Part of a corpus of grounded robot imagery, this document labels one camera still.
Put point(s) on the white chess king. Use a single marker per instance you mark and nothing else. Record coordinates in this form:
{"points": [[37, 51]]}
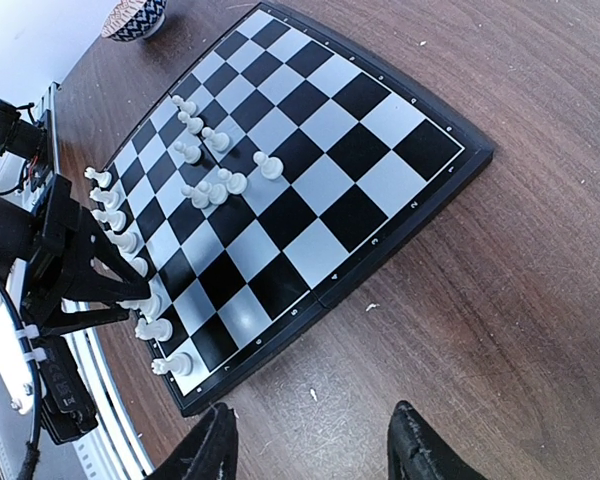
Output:
{"points": [[140, 265]]}

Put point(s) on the white chess queen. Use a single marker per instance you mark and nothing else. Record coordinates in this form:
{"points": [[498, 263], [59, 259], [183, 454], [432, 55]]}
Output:
{"points": [[127, 242]]}

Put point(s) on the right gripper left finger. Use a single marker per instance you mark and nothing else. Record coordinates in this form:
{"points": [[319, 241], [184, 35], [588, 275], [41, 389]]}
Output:
{"points": [[209, 451]]}

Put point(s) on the white chess bishop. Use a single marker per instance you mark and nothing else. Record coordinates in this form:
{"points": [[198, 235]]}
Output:
{"points": [[150, 307], [115, 219]]}

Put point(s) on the black grey chessboard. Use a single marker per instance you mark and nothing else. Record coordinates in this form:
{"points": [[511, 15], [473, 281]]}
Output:
{"points": [[370, 157]]}

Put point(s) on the white chess knight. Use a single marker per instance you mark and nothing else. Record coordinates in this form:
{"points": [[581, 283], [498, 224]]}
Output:
{"points": [[160, 330], [179, 364]]}

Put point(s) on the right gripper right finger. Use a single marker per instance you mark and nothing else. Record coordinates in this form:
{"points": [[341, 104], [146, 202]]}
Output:
{"points": [[417, 452]]}

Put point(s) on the red patterned bowl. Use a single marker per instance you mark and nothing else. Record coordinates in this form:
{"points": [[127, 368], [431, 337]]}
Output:
{"points": [[134, 19]]}

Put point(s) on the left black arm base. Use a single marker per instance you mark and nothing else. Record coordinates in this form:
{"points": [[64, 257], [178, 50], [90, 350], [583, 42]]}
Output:
{"points": [[29, 139]]}

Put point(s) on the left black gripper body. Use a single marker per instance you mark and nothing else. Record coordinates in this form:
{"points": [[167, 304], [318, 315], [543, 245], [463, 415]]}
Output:
{"points": [[75, 275]]}

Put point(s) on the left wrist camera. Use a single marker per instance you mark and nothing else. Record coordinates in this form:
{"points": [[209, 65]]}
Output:
{"points": [[68, 410]]}

